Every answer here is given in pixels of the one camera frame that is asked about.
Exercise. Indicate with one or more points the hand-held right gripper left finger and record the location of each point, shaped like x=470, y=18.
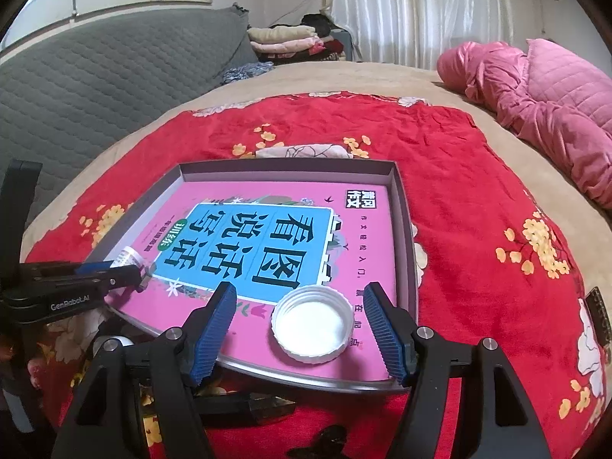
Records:
x=215, y=330

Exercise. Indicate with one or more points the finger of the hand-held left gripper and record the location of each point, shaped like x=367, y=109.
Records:
x=95, y=267
x=122, y=278

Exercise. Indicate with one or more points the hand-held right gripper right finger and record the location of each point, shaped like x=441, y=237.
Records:
x=389, y=334

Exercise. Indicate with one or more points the small white pill bottle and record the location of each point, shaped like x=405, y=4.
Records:
x=129, y=256

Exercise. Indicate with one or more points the white bottle cap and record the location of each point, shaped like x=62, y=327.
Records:
x=311, y=325

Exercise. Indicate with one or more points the grey cardboard box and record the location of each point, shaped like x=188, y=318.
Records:
x=404, y=248

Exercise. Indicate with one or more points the pink book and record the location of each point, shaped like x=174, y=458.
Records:
x=267, y=239

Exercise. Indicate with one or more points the red floral blanket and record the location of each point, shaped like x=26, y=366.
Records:
x=478, y=201

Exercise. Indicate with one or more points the grey quilted headboard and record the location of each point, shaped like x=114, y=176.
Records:
x=95, y=86

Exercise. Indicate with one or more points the blue knitted cloth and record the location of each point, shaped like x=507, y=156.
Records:
x=244, y=71

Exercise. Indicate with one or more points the pink padded jacket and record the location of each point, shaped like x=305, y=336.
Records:
x=526, y=100

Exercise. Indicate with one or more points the pile of folded clothes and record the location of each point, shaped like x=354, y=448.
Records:
x=282, y=40

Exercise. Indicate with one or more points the white curtain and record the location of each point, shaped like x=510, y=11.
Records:
x=420, y=9

